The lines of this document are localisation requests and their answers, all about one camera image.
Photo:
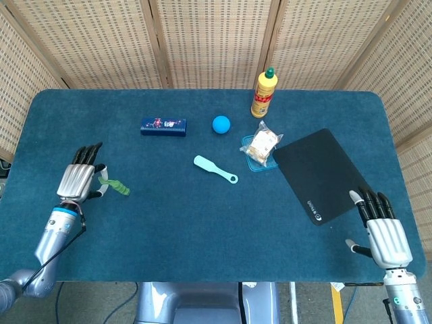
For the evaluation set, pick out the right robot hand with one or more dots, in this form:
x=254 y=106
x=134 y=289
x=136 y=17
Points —
x=386 y=239

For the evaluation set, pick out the blue square plastic lid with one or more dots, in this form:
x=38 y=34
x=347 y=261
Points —
x=253 y=165

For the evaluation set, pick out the dark blue printed box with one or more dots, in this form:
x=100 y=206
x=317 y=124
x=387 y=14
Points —
x=163 y=127

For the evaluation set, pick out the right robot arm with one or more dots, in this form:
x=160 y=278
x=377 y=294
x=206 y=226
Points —
x=403 y=297

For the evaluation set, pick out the light blue plastic spatula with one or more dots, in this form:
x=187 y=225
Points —
x=216 y=169

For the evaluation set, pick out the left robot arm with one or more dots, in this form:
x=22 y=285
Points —
x=47 y=249

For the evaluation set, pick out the white table leg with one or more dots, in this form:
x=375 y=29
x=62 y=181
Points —
x=293 y=302

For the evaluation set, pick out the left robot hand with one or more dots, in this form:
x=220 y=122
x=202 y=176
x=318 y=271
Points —
x=79 y=175

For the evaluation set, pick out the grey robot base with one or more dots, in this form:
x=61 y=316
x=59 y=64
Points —
x=207 y=303

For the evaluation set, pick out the clear bag of snacks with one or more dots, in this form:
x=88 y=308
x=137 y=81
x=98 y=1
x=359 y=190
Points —
x=260 y=144

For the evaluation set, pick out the yellow bottle with green cap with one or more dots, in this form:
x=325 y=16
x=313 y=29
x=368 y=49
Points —
x=263 y=95

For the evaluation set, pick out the dark teal table mat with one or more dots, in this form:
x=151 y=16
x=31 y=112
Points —
x=209 y=219

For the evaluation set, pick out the blue ball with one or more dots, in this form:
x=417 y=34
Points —
x=221 y=124

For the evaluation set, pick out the black mouse pad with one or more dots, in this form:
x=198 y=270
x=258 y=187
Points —
x=319 y=175

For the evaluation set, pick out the woven folding screen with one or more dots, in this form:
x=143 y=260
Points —
x=216 y=40

